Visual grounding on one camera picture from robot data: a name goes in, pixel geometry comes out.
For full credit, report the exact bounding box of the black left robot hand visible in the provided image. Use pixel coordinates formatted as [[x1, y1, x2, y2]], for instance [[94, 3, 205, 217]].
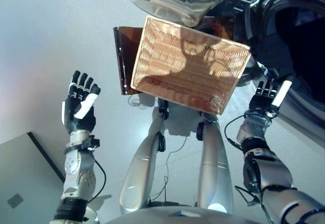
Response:
[[60, 70, 102, 135]]

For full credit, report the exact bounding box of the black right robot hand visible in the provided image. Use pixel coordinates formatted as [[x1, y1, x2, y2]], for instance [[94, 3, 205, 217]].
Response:
[[248, 80, 293, 119]]

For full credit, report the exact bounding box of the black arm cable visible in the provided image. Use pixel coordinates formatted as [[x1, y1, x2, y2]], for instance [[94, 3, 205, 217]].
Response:
[[224, 114, 249, 151], [87, 155, 107, 202]]

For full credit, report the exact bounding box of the brown wicker laundry tray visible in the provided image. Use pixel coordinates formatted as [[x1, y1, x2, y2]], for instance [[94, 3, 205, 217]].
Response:
[[129, 15, 252, 116]]

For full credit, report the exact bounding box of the dark grey washing machine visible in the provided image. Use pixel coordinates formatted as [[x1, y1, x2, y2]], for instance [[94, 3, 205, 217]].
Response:
[[223, 0, 325, 136]]

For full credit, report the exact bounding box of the silver right robot leg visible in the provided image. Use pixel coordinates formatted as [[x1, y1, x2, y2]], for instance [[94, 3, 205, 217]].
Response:
[[196, 112, 235, 213]]

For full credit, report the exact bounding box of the dark brown stand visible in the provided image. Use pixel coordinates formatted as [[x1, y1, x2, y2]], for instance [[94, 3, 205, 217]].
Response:
[[113, 17, 235, 96]]

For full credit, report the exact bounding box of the silver robot torso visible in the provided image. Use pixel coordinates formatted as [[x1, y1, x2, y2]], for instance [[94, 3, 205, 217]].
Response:
[[106, 203, 268, 224]]

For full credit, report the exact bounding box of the silver robot leg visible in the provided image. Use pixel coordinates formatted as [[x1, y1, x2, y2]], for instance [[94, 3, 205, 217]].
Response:
[[196, 112, 235, 213], [119, 99, 170, 216]]

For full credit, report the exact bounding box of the silver left robot leg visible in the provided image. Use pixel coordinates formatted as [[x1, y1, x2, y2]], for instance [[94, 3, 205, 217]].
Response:
[[119, 99, 170, 216]]

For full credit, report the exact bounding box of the grey wall socket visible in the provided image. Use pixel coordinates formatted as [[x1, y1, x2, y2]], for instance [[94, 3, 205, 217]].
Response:
[[7, 193, 24, 209]]

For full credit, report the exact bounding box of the thin grey floor cable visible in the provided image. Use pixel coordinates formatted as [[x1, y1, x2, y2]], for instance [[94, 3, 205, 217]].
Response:
[[127, 94, 190, 205]]

